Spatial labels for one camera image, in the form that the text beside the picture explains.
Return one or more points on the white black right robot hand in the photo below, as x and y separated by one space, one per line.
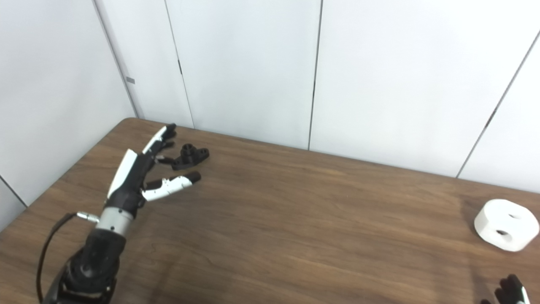
510 293

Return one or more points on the round white piece with holes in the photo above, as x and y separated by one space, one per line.
491 223

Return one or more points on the black flanged holder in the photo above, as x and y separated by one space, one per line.
192 158

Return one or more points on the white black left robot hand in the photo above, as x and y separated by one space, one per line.
126 185

